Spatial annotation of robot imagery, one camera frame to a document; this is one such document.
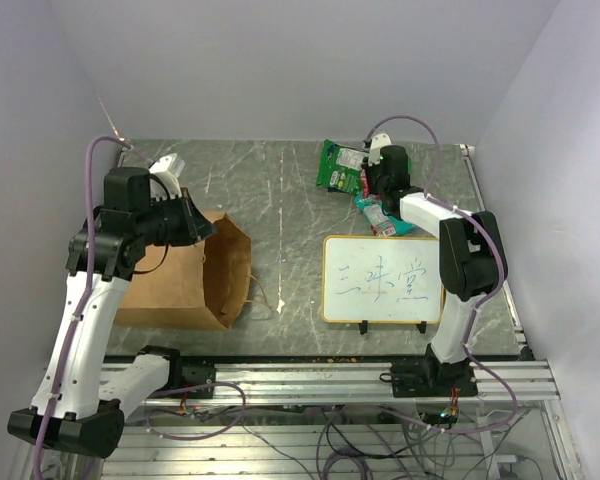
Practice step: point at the brown paper bag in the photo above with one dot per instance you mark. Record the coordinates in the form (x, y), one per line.
(200, 287)

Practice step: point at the yellow green snack packet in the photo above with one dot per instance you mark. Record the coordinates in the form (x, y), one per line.
(344, 165)

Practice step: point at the aluminium mounting rail frame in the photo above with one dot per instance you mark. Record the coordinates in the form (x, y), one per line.
(325, 418)

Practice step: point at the white dry-erase board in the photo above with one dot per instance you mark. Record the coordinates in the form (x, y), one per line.
(392, 280)

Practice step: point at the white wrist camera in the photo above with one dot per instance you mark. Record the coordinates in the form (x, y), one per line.
(374, 144)
(167, 169)

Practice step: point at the red snack packet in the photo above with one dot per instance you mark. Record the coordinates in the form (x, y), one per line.
(364, 183)

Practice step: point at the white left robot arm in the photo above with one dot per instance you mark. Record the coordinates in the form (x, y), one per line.
(71, 411)

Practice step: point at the green Chiuba chips bag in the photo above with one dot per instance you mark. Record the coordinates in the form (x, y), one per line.
(401, 167)

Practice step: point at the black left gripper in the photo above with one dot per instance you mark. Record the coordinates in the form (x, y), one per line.
(195, 226)

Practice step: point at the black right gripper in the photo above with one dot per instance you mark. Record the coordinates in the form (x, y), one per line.
(370, 170)

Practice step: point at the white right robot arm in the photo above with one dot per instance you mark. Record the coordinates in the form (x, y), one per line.
(472, 268)

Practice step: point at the green POES snack packet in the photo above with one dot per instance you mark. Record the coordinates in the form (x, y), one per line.
(382, 224)

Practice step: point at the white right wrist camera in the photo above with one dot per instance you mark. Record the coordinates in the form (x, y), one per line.
(374, 144)

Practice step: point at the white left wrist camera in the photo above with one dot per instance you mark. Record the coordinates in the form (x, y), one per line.
(167, 169)

